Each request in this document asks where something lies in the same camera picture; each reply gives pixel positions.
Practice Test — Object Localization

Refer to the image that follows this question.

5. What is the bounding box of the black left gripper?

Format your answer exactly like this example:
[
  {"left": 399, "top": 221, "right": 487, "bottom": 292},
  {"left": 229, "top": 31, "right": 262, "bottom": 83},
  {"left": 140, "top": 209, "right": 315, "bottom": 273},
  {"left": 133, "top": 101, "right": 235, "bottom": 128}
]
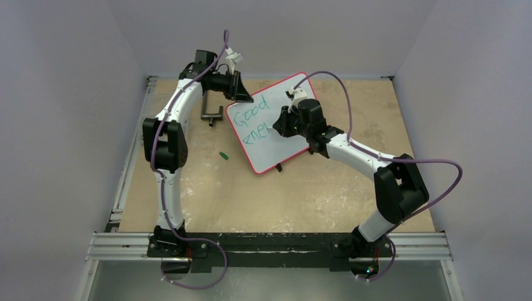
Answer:
[{"left": 209, "top": 70, "right": 253, "bottom": 103}]

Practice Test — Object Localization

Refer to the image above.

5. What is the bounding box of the pink framed whiteboard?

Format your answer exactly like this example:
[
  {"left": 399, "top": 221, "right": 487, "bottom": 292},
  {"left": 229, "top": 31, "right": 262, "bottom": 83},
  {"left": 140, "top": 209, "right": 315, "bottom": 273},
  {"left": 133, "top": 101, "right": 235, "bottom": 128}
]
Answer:
[{"left": 226, "top": 72, "right": 309, "bottom": 174}]

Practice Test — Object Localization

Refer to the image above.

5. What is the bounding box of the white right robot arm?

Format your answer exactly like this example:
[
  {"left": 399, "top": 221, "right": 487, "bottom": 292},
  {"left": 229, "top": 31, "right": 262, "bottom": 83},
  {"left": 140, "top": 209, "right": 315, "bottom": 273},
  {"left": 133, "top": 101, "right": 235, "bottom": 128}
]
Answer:
[{"left": 273, "top": 98, "right": 429, "bottom": 255}]

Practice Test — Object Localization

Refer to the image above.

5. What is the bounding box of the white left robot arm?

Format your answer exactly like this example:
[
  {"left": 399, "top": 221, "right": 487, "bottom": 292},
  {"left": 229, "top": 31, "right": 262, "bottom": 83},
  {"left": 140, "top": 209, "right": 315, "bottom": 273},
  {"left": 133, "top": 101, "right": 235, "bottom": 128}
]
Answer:
[{"left": 142, "top": 48, "right": 253, "bottom": 256}]

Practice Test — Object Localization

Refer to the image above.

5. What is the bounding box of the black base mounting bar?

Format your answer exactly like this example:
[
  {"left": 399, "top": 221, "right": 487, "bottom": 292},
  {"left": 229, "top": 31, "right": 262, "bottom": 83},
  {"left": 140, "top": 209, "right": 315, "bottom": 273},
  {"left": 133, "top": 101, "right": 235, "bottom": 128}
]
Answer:
[{"left": 147, "top": 232, "right": 393, "bottom": 273}]

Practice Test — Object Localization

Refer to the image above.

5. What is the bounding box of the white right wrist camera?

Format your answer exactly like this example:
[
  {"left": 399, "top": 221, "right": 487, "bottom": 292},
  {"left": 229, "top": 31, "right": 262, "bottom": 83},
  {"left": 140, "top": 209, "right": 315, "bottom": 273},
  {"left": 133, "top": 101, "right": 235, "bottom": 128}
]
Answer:
[{"left": 285, "top": 87, "right": 309, "bottom": 113}]

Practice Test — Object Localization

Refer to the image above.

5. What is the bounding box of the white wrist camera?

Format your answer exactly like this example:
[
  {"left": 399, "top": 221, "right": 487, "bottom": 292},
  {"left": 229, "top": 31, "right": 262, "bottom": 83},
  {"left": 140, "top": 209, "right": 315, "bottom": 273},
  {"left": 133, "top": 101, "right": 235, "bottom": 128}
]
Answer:
[
  {"left": 285, "top": 87, "right": 309, "bottom": 113},
  {"left": 225, "top": 46, "right": 243, "bottom": 74}
]

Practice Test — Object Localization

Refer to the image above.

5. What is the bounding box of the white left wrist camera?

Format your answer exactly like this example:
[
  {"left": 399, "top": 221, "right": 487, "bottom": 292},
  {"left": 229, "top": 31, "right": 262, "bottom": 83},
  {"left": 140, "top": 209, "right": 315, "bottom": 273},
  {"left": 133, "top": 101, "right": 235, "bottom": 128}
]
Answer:
[{"left": 225, "top": 46, "right": 243, "bottom": 74}]

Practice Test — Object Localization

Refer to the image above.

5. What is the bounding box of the dark metal pipe bracket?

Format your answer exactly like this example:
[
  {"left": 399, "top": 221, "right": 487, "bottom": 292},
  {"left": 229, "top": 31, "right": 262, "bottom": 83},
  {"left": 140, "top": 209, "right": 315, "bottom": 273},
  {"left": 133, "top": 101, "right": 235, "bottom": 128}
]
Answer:
[{"left": 200, "top": 92, "right": 223, "bottom": 127}]

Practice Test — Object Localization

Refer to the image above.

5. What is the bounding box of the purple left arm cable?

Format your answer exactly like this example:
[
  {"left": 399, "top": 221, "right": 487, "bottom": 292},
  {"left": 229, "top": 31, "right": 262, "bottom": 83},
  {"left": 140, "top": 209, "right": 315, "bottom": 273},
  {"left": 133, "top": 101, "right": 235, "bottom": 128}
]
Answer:
[{"left": 150, "top": 29, "right": 228, "bottom": 290}]

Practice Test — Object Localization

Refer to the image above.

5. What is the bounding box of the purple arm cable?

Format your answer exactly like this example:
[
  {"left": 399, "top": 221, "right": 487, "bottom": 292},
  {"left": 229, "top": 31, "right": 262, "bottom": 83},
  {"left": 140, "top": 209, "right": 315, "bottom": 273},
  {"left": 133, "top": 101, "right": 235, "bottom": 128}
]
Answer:
[
  {"left": 292, "top": 70, "right": 464, "bottom": 283},
  {"left": 150, "top": 29, "right": 228, "bottom": 290}
]

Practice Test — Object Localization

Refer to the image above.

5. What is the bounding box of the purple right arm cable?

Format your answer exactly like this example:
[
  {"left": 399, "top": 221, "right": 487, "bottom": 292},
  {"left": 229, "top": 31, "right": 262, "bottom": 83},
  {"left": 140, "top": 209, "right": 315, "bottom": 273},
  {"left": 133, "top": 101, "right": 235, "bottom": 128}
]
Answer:
[{"left": 292, "top": 70, "right": 464, "bottom": 283}]

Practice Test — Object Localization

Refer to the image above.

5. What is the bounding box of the aluminium frame rail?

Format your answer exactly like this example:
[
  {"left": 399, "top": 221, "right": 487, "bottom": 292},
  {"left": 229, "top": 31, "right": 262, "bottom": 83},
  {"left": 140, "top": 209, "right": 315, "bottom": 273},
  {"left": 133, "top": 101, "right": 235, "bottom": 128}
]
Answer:
[{"left": 88, "top": 72, "right": 450, "bottom": 272}]

